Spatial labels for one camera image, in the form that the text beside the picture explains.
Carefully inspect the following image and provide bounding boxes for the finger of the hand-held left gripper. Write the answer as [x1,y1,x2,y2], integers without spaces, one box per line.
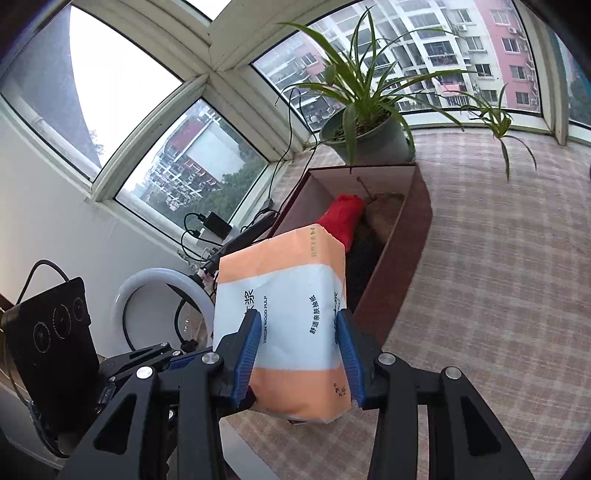
[97,342,201,384]

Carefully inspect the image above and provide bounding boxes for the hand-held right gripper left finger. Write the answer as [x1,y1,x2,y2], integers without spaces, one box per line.
[58,308,263,480]

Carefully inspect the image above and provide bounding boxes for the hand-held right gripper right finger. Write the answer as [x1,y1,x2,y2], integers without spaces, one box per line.
[335,308,536,480]

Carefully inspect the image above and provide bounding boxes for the white and orange tissue pack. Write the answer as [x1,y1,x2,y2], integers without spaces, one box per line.
[212,224,356,425]

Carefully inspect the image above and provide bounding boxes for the black knitted cloth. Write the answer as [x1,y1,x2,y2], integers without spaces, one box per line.
[344,222,386,315]

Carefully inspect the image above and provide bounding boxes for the maroon cardboard box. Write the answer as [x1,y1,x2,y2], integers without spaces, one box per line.
[272,161,434,344]

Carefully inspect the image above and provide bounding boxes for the red fabric pouch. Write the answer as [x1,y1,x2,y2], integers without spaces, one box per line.
[318,194,365,252]

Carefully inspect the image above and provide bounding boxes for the brown fleece towel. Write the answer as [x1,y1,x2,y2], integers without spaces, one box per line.
[362,191,406,245]

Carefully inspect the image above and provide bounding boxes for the black power strip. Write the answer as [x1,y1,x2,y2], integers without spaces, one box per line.
[203,210,278,273]

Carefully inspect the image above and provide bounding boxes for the black power adapter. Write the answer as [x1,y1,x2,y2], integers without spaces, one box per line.
[199,211,233,241]

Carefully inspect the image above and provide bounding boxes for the pink checked blanket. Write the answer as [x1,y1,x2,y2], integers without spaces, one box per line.
[217,127,591,480]

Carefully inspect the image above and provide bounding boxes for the grey-green flower pot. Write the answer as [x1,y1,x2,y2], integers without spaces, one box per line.
[320,108,416,164]

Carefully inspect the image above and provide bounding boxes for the green spider plant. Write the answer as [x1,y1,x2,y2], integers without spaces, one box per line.
[276,7,539,183]

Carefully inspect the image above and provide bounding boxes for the white ring light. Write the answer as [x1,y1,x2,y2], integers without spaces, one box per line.
[113,269,218,354]

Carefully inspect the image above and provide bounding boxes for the black cable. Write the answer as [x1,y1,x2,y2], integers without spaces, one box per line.
[21,261,72,305]
[265,85,301,213]

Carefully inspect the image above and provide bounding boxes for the white window frame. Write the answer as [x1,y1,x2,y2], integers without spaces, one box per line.
[0,0,591,245]

